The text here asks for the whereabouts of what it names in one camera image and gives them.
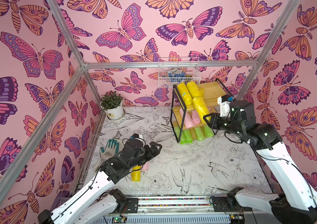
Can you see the green grey work glove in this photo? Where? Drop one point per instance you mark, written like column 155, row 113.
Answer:
column 112, row 148

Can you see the wooden three-tier shelf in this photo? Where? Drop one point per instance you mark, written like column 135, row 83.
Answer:
column 212, row 91

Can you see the pink roll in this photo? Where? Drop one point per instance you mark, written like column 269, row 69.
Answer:
column 195, row 117
column 146, row 167
column 187, row 120

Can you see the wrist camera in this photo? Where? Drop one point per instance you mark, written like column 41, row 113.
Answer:
column 224, row 103
column 137, row 136

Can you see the yellow roll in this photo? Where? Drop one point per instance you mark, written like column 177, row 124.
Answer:
column 194, row 90
column 184, row 93
column 201, row 107
column 136, row 174

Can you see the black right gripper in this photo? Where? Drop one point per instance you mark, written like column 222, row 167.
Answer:
column 214, row 122

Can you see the potted green plant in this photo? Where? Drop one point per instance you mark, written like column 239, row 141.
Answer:
column 112, row 104

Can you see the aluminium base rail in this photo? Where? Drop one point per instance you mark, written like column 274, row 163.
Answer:
column 183, row 210

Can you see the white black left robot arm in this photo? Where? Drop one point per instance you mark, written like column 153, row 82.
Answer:
column 83, row 208

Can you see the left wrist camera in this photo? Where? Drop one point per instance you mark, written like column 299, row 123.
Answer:
column 137, row 136

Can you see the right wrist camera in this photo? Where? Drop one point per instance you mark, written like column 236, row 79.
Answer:
column 224, row 103

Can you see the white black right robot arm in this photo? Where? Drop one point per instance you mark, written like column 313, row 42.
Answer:
column 298, row 202

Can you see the white wire basket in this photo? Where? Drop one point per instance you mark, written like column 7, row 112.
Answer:
column 175, row 72

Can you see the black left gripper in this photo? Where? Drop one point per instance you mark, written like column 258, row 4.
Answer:
column 149, row 154

